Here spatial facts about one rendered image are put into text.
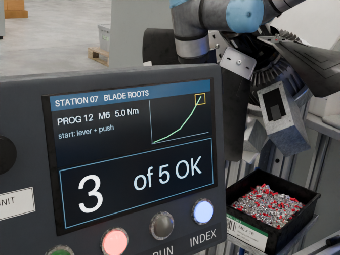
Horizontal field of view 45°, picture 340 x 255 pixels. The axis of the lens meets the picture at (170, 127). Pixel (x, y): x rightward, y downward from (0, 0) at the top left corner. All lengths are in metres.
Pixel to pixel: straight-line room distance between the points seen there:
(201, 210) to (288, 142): 0.72
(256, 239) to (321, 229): 1.17
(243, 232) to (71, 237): 0.59
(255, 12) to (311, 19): 0.61
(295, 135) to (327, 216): 0.96
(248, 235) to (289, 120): 0.32
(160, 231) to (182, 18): 0.57
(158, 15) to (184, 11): 2.85
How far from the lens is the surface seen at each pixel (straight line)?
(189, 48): 0.90
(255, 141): 1.18
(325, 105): 1.63
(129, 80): 0.35
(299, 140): 1.11
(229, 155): 1.03
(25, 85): 0.32
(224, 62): 1.10
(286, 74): 1.18
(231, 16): 0.83
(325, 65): 0.98
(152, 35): 1.32
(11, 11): 9.12
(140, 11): 3.87
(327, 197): 1.97
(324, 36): 1.36
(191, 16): 0.87
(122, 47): 4.07
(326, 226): 2.02
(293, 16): 1.47
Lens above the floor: 1.34
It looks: 22 degrees down
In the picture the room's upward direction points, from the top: 6 degrees clockwise
